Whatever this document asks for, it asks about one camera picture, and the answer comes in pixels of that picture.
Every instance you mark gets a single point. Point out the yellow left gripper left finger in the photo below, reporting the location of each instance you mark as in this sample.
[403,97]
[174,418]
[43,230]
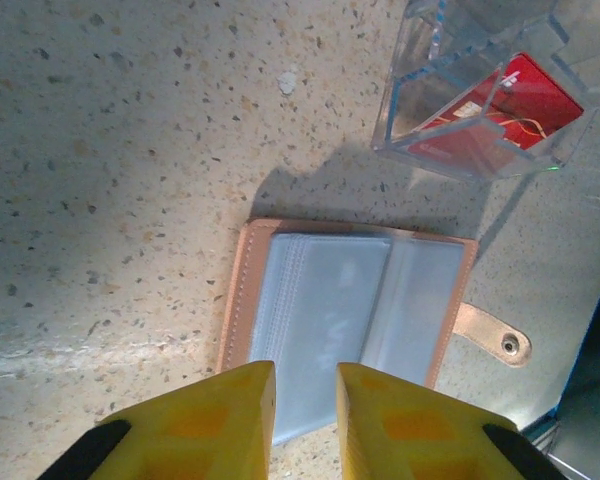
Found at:
[190,430]

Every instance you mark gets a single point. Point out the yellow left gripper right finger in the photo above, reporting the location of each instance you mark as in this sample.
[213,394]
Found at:
[420,435]

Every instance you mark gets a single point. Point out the red credit card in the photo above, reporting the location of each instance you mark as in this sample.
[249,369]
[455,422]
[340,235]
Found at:
[530,95]

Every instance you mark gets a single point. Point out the brown square tray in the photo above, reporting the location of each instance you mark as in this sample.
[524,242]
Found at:
[330,300]

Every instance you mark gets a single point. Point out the clear acrylic card box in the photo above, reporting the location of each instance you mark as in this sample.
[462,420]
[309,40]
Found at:
[430,100]

